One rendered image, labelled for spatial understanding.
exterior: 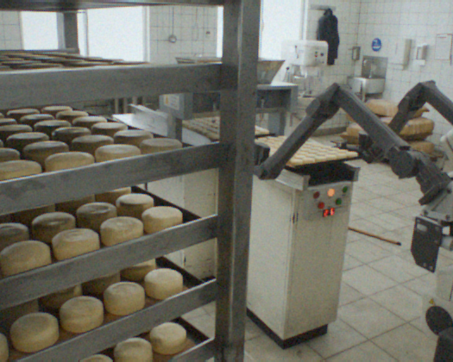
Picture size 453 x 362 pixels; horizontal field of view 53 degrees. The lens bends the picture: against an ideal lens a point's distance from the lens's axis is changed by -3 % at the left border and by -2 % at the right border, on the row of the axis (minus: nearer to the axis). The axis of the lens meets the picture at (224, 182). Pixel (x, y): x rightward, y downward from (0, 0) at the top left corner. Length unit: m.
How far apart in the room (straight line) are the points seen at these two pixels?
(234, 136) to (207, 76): 0.07
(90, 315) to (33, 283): 0.11
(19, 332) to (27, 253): 0.09
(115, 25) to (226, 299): 5.07
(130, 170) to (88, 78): 0.10
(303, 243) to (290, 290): 0.23
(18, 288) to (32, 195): 0.09
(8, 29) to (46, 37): 0.40
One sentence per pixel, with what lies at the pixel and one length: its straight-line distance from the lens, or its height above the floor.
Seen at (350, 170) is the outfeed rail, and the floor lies 0.89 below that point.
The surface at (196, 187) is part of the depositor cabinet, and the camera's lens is 2.51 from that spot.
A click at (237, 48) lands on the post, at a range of 0.51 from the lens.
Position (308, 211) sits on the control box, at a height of 0.74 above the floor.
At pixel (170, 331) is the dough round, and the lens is 0.68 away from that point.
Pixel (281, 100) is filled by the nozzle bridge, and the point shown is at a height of 1.08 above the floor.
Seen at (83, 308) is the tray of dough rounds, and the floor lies 1.15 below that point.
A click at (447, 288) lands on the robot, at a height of 0.72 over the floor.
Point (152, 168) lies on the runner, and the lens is 0.49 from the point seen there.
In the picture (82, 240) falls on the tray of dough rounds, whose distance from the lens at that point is 0.53.
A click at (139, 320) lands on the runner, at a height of 1.14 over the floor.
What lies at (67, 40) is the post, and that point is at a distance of 0.89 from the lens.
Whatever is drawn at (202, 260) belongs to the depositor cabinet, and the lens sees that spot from 2.71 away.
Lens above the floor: 1.46
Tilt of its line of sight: 18 degrees down
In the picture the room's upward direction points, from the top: 2 degrees clockwise
